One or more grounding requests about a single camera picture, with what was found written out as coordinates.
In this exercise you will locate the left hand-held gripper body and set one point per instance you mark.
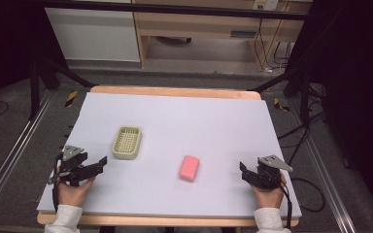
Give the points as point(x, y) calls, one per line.
point(70, 152)

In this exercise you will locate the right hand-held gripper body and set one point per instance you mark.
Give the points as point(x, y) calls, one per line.
point(270, 174)

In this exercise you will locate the person's right hand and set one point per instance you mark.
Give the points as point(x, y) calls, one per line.
point(270, 198)

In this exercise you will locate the person's left hand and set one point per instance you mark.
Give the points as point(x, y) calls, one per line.
point(71, 195)

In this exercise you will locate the beige slotted soap dish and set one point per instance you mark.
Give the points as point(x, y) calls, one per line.
point(127, 143)

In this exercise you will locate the yellow black floor tape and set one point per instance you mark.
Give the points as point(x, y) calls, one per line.
point(71, 98)
point(281, 105)

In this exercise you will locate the pink soap bar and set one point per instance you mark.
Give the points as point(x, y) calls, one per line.
point(189, 168)

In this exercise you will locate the black metal stand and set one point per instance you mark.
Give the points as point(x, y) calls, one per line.
point(35, 87)
point(304, 93)

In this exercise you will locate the white table cover sheet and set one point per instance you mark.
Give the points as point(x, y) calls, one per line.
point(181, 129)

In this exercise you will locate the wooden table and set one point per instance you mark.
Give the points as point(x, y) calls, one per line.
point(175, 91)

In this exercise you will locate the white cabinet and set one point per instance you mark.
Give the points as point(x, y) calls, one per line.
point(94, 35)

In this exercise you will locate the dark curtain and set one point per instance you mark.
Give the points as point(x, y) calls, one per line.
point(356, 81)
point(6, 42)

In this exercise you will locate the wooden desk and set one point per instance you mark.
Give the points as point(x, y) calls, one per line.
point(194, 24)

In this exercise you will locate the white power strip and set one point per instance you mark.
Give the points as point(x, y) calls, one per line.
point(267, 4)

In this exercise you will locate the metal floor rail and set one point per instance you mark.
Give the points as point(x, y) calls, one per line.
point(16, 152)
point(328, 181)

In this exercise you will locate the black horizontal frame bar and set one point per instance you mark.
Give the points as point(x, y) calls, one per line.
point(175, 8)

